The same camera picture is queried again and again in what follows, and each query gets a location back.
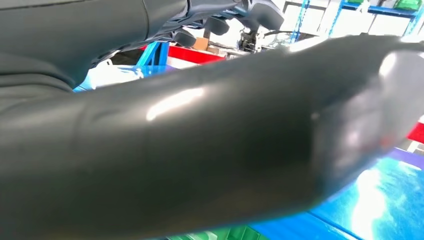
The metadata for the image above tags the blue metal shelf rack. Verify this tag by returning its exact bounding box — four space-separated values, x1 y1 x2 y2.
73 41 424 240

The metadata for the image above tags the red barrier belt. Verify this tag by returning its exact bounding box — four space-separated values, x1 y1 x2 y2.
140 45 424 145

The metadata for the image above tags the brown cardboard box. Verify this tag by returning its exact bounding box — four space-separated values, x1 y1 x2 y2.
192 37 210 52

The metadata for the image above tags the black white machine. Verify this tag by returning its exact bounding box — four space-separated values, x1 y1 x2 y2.
237 29 264 54

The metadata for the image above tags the green plastic crate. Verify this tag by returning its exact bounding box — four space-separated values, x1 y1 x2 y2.
167 225 271 240

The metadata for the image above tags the blue background rack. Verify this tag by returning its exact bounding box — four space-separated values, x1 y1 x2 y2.
289 0 424 44

